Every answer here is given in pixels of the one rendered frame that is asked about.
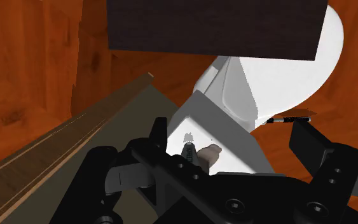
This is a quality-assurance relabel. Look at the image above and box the beige rounded lump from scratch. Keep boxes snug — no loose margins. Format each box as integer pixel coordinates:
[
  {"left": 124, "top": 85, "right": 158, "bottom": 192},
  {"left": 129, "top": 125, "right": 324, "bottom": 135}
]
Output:
[{"left": 197, "top": 144, "right": 223, "bottom": 172}]

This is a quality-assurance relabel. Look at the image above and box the black and silver pen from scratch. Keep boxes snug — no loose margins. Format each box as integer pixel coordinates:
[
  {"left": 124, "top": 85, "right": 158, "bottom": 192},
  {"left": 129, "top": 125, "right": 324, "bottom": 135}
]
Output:
[{"left": 265, "top": 116, "right": 312, "bottom": 125}]

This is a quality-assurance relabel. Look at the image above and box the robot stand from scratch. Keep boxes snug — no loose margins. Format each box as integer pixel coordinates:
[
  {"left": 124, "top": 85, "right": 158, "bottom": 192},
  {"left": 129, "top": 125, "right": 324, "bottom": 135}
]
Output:
[{"left": 106, "top": 0, "right": 329, "bottom": 62}]

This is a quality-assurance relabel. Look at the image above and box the grey marker pen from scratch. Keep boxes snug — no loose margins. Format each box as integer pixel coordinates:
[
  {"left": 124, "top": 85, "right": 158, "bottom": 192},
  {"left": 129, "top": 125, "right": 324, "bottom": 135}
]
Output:
[{"left": 181, "top": 141, "right": 200, "bottom": 166}]

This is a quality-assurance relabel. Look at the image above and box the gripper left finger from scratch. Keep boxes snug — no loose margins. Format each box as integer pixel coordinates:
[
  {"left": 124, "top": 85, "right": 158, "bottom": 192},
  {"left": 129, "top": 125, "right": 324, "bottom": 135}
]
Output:
[{"left": 50, "top": 117, "right": 226, "bottom": 224}]

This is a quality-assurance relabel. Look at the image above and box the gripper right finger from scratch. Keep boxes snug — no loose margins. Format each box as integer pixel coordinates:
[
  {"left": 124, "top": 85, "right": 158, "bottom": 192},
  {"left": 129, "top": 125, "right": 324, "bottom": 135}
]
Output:
[{"left": 289, "top": 119, "right": 358, "bottom": 224}]

